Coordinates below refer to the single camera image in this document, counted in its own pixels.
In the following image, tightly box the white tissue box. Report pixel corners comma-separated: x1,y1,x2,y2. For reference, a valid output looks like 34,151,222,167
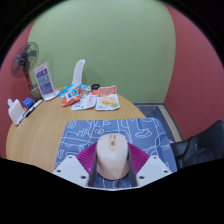
7,98,26,127

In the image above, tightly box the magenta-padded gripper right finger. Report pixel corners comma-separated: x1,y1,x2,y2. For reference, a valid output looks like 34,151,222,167
127,142,173,188

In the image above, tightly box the small blue box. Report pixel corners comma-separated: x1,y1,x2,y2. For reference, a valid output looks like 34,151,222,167
22,96,35,109

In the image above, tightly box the blue snack packet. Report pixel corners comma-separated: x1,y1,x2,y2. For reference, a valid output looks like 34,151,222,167
58,83,89,98

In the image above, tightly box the orange and white snack packet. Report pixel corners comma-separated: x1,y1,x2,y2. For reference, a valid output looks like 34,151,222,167
95,84,120,111

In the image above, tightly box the black whiteboard marker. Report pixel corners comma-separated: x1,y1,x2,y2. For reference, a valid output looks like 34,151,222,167
14,109,29,127
24,98,44,118

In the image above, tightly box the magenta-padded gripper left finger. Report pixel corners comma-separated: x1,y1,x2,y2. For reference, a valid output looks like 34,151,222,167
52,142,99,188

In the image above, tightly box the acrylic sign stand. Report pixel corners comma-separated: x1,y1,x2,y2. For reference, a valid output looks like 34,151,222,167
34,61,60,102

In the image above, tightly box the orange snack bag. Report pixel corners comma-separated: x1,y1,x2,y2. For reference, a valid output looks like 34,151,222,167
61,85,82,108

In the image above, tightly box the beige computer mouse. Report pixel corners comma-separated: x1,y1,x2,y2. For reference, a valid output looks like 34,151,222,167
95,133,130,181

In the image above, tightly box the standing fan with red pole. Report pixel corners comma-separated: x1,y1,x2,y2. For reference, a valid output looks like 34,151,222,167
10,41,40,91

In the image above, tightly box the blue patterned mouse pad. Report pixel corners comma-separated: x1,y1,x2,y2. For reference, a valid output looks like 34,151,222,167
54,117,178,189

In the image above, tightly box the grey floor mat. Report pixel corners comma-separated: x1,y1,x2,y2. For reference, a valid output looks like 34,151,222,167
134,103,184,144

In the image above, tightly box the white chair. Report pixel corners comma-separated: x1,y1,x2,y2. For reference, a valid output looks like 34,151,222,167
71,59,86,86

